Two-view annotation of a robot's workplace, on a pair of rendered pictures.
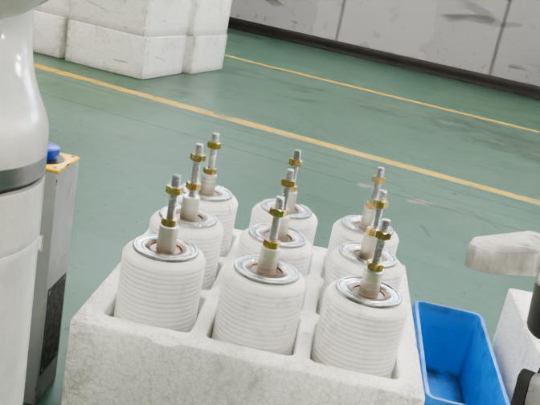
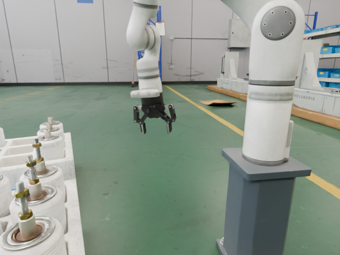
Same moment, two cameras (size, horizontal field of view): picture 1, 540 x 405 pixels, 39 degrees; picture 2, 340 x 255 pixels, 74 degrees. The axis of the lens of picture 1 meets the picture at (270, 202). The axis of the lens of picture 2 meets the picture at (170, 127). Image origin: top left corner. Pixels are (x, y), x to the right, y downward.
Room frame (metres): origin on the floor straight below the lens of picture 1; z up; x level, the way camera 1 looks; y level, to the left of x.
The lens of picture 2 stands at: (0.74, 0.48, 0.51)
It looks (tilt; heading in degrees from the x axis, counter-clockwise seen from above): 15 degrees down; 242
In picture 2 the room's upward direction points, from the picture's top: straight up
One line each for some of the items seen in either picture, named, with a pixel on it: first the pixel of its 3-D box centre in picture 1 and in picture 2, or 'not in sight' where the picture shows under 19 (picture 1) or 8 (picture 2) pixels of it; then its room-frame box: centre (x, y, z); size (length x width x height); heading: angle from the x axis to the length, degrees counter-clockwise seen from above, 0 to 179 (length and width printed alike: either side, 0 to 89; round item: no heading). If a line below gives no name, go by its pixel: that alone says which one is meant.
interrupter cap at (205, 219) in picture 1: (188, 217); not in sight; (0.92, 0.10, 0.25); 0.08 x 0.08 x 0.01
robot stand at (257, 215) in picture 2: not in sight; (255, 212); (0.32, 0.15, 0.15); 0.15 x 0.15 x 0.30; 70
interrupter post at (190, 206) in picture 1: (190, 207); not in sight; (0.92, 0.10, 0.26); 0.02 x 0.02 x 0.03
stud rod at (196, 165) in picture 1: (195, 172); not in sight; (0.92, 0.10, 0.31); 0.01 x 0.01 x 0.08
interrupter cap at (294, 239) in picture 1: (277, 236); not in sight; (0.91, -0.02, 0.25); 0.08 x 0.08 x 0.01
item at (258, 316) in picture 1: (252, 341); (43, 232); (0.79, -0.01, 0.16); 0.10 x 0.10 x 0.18
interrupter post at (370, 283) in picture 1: (370, 282); (40, 167); (0.78, -0.13, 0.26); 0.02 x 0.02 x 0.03
